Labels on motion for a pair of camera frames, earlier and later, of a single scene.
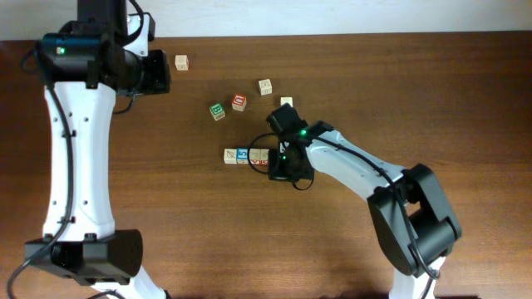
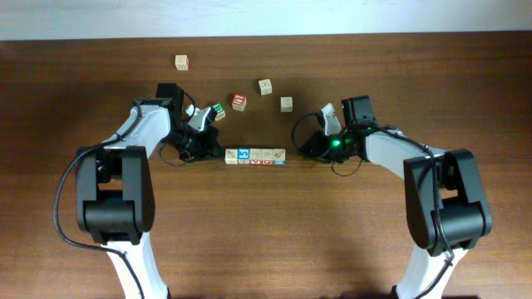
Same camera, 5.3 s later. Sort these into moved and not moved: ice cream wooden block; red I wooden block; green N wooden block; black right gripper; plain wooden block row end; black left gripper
Moved: black left gripper; black right gripper
Not moved: green N wooden block; red I wooden block; plain wooden block row end; ice cream wooden block
